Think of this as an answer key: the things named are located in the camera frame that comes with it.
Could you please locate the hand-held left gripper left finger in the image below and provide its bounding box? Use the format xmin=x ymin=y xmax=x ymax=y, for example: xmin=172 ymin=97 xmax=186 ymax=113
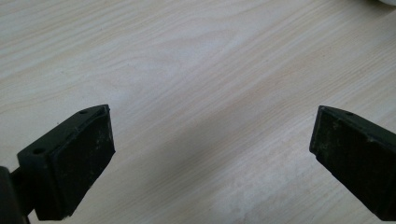
xmin=17 ymin=104 xmax=117 ymax=222

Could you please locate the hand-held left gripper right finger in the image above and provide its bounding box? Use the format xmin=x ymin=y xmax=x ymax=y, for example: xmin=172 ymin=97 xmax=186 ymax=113
xmin=308 ymin=105 xmax=396 ymax=222

